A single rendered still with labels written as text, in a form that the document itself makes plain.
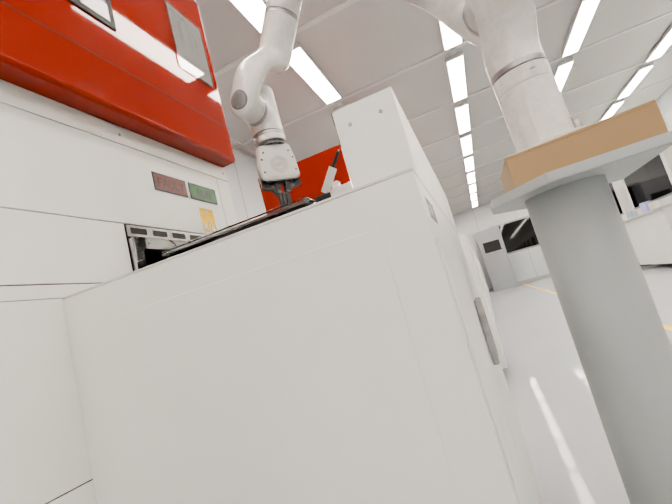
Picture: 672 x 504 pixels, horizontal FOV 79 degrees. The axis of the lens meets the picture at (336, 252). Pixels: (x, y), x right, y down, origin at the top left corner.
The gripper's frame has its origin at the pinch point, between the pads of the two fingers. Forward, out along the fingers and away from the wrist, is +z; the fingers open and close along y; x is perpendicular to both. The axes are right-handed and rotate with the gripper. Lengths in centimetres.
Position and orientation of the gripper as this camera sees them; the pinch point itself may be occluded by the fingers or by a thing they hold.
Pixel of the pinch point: (285, 201)
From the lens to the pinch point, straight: 106.3
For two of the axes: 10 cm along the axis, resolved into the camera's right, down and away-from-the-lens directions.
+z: 2.6, 9.5, -1.4
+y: 9.0, -1.9, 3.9
